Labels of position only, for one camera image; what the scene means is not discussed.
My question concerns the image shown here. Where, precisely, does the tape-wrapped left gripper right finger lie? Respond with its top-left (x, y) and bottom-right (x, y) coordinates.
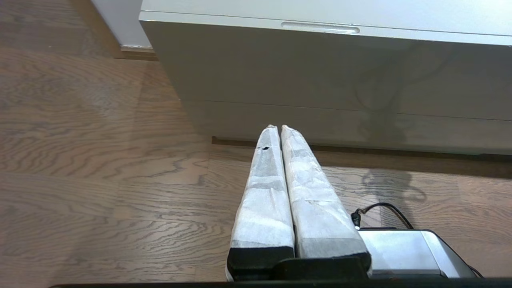
top-left (281, 125), bottom-right (372, 279)

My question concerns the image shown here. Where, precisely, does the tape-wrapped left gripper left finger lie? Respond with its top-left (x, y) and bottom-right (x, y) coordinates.
top-left (225, 125), bottom-right (296, 282)

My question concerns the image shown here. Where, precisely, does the white cabinet drawer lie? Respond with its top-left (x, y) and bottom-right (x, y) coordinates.
top-left (181, 100), bottom-right (512, 156)
top-left (140, 11), bottom-right (512, 122)

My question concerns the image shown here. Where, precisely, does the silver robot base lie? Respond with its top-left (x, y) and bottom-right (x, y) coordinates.
top-left (357, 227), bottom-right (477, 279)

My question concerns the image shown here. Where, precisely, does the white glossy low cabinet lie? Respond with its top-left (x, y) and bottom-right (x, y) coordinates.
top-left (139, 0), bottom-right (512, 156)

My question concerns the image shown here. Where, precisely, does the black base power cable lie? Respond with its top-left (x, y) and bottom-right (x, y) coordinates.
top-left (350, 202), bottom-right (413, 230)

